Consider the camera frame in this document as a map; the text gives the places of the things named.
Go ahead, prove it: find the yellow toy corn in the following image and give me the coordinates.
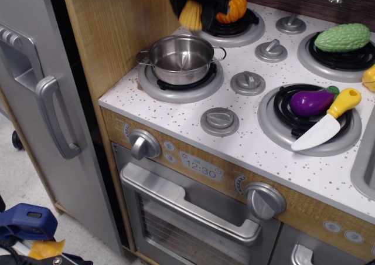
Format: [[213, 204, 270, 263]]
[[179, 0, 203, 31]]

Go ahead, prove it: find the back left stove burner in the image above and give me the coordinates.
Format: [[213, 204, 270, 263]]
[[192, 9, 265, 48]]

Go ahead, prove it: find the stove burner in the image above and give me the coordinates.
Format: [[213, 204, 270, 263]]
[[138, 62, 224, 104], [297, 32, 374, 83], [192, 9, 265, 48], [257, 83, 363, 157]]

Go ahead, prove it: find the front left stove burner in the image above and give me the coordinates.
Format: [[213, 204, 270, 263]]
[[138, 62, 224, 104]]

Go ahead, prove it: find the front right stove burner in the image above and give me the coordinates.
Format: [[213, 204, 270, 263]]
[[257, 83, 363, 157]]

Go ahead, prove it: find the back right stove burner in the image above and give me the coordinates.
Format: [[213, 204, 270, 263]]
[[297, 32, 374, 83]]

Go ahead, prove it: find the orange toy pumpkin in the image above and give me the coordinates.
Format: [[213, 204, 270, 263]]
[[216, 0, 247, 24]]

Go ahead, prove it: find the small steel pot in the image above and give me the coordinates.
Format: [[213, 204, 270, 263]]
[[135, 35, 227, 86]]

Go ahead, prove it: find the grey stovetop knob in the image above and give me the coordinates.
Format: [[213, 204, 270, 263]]
[[255, 39, 288, 63], [200, 107, 240, 137], [275, 13, 307, 35], [230, 71, 266, 96]]

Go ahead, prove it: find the grey stovetop knob back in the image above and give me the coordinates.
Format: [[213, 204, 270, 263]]
[[275, 13, 307, 35]]

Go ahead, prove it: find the grey stovetop knob front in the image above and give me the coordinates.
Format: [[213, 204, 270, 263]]
[[200, 107, 240, 137]]

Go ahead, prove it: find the left silver oven dial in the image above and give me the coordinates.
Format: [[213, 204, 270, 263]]
[[129, 129, 162, 161]]

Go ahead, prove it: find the silver oven dial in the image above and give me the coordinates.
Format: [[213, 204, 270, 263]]
[[245, 182, 287, 220], [129, 129, 162, 161]]

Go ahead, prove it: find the green toy bitter gourd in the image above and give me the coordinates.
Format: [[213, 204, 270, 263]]
[[314, 23, 371, 53]]

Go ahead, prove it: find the purple toy eggplant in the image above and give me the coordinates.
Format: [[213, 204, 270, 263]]
[[289, 86, 340, 117]]

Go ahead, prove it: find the oven clock display panel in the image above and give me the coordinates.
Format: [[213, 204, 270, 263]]
[[179, 151, 224, 182]]

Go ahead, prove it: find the grey toy fridge door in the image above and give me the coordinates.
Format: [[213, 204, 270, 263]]
[[1, 0, 123, 254]]

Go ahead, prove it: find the yellow toy pepper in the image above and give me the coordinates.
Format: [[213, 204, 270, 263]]
[[362, 65, 375, 92]]

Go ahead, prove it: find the right silver oven dial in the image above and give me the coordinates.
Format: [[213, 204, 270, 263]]
[[245, 182, 287, 220]]

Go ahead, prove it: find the silver oven door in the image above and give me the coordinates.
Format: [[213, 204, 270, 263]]
[[112, 143, 280, 264]]

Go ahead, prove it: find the grey sink basin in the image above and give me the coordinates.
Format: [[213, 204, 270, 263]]
[[350, 108, 374, 200]]

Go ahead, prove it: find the grey cabinet door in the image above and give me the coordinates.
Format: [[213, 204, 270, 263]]
[[270, 224, 367, 265]]

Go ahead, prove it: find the blue clamp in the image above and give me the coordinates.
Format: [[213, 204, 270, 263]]
[[1, 203, 58, 240]]

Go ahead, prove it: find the yellow tape piece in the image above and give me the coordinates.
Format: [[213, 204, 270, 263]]
[[28, 239, 66, 260]]

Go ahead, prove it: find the grey fridge door handle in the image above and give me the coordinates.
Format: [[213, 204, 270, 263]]
[[35, 76, 81, 160]]

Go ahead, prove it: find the yellow handled toy knife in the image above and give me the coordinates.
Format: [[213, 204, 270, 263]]
[[291, 88, 362, 151]]

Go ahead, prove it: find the grey oven door handle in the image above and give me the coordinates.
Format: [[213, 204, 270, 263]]
[[120, 162, 261, 247]]

